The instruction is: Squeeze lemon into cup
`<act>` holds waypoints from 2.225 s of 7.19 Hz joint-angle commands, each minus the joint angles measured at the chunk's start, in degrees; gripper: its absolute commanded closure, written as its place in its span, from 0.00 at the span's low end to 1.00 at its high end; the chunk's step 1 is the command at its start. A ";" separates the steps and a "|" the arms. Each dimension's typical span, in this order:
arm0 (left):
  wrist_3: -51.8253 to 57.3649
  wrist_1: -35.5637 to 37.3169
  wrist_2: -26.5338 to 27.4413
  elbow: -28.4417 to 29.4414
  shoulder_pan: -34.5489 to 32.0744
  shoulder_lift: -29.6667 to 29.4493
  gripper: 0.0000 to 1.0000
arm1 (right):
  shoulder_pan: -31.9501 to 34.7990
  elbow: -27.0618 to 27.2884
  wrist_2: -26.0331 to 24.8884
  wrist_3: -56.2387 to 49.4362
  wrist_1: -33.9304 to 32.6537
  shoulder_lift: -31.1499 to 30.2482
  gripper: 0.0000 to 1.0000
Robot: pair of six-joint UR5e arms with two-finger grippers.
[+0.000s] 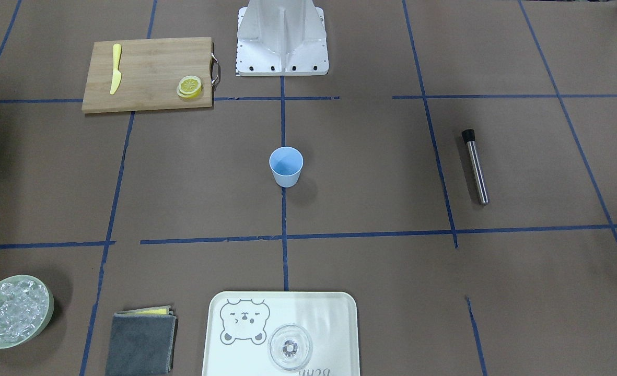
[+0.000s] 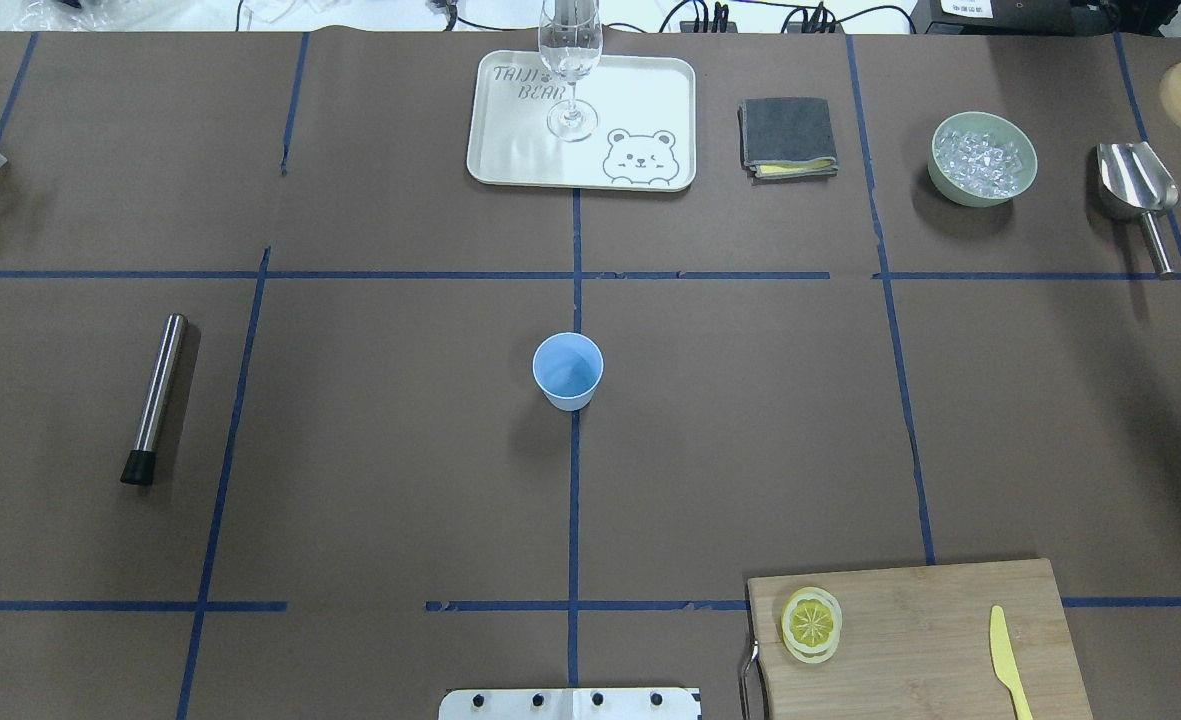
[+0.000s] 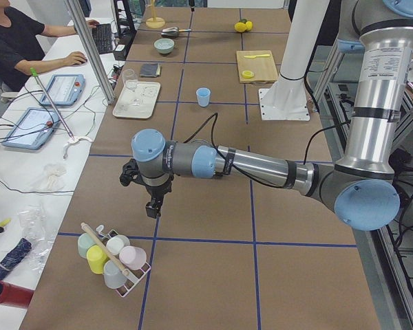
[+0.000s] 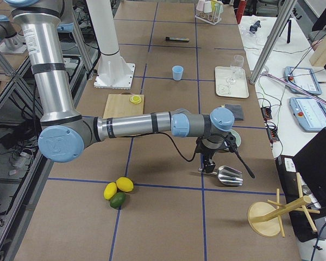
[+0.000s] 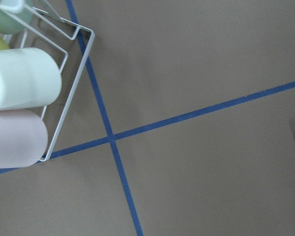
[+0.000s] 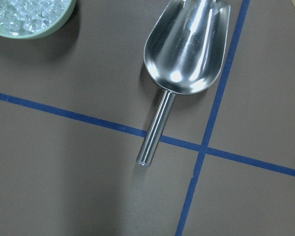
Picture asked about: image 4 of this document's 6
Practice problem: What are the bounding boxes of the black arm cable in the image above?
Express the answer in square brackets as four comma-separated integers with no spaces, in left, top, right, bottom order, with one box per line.
[154,132,256,179]

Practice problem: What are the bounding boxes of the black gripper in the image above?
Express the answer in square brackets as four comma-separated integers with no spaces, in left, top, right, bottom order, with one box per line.
[196,132,237,173]

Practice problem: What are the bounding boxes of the black laptop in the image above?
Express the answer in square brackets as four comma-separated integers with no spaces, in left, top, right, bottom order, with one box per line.
[275,126,326,243]

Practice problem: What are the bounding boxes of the light blue paper cup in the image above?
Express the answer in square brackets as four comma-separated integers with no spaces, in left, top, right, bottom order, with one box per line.
[172,65,184,81]

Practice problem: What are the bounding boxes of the yellow lemon left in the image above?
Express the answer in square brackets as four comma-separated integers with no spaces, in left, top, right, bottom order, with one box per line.
[103,182,117,200]

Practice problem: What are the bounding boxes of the yellow lemon upper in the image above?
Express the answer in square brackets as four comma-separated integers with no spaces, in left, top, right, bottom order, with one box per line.
[116,177,134,192]

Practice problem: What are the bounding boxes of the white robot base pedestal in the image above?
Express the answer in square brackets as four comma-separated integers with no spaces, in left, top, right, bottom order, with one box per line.
[87,0,135,90]

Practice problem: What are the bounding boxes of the metal ice scoop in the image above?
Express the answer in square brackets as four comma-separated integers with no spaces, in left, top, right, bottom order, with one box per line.
[209,165,243,187]

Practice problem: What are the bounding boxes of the aluminium frame post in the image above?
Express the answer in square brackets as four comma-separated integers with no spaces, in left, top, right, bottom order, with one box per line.
[249,0,297,85]

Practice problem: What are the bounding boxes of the grey folded cloth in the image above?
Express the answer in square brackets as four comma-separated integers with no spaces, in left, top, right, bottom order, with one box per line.
[224,104,245,121]

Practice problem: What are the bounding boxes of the green lime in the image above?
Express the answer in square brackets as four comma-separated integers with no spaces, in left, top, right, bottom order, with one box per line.
[110,192,126,209]

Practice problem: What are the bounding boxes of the lemon slice stack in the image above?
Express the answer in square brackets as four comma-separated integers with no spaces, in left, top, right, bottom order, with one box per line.
[130,95,142,104]

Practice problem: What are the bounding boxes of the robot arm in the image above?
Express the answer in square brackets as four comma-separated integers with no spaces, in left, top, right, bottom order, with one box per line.
[9,1,237,173]

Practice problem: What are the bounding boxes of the yellow lemon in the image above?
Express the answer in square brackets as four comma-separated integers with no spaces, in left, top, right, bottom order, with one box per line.
[116,177,134,192]
[103,182,117,200]

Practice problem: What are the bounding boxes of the lower blue teach pendant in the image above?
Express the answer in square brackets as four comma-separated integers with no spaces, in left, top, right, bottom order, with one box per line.
[289,97,326,132]

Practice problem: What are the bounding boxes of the steel muddler black tip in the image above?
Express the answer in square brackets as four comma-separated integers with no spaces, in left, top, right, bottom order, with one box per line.
[165,36,190,43]

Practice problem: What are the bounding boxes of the green bowl with ice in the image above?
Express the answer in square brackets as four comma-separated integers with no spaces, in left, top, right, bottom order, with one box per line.
[230,129,241,147]

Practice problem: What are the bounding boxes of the white cup drying rack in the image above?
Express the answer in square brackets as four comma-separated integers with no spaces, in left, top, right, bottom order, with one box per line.
[195,0,223,25]

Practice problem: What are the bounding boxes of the wooden cup tree stand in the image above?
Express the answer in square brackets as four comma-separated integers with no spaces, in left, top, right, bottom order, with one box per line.
[247,172,320,238]

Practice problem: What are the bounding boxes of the clear wine glass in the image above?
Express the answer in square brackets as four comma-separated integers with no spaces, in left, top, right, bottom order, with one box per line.
[226,55,244,84]

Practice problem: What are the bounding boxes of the upper blue teach pendant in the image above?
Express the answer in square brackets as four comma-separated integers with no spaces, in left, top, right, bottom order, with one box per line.
[284,66,322,95]

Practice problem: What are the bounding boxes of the cream bear tray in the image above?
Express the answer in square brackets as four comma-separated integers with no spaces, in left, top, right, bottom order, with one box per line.
[215,66,249,98]

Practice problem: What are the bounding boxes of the bamboo cutting board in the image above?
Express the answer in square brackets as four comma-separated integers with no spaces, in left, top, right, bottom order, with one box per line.
[103,94,145,119]

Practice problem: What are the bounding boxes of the blue teach pendant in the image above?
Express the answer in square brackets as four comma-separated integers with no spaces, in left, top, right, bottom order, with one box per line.
[284,66,322,95]
[289,97,326,132]

